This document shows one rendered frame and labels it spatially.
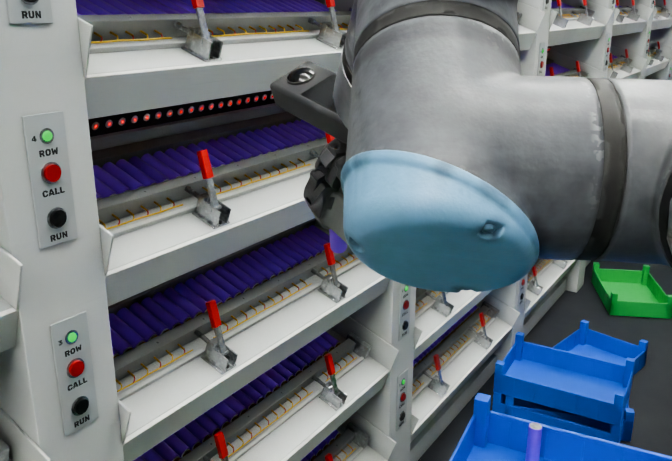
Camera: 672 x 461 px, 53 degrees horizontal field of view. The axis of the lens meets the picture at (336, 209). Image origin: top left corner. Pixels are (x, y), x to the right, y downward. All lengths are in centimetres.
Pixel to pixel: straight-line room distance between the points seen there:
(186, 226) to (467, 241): 57
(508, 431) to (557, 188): 77
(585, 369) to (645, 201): 164
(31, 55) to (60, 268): 20
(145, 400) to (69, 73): 40
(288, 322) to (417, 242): 74
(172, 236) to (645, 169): 59
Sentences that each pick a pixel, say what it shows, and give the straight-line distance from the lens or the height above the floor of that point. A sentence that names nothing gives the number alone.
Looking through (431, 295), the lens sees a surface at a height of 39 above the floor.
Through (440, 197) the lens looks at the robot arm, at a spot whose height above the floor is 94.
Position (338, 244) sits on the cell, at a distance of 71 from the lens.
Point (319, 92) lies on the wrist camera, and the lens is 56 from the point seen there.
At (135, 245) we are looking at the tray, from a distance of 78.
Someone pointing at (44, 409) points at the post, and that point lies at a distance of 74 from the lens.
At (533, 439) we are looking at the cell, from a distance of 100.
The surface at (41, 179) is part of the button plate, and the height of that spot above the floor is 87.
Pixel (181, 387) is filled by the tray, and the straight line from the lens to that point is 89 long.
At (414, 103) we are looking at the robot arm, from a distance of 31.
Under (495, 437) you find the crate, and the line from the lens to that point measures 106.
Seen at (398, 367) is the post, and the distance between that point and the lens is 136.
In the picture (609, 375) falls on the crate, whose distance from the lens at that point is 194.
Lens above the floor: 102
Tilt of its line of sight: 17 degrees down
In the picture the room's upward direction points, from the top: straight up
